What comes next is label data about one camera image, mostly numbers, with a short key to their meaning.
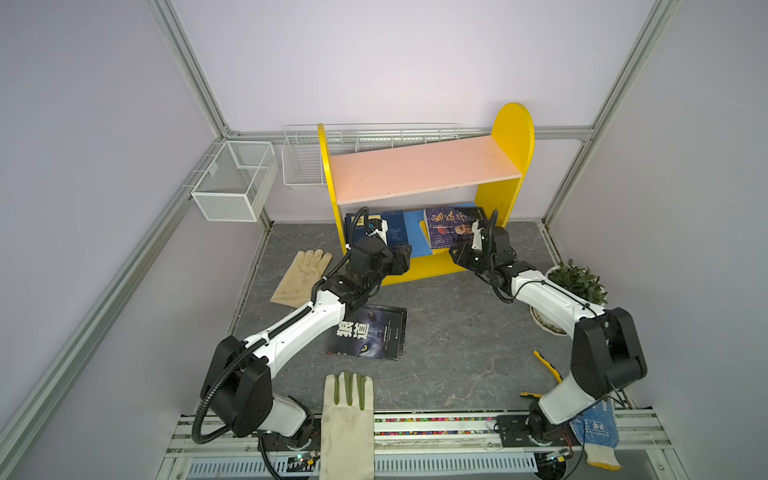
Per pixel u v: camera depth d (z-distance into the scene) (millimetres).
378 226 694
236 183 971
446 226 962
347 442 724
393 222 934
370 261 600
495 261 690
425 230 953
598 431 741
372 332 888
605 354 450
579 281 804
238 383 413
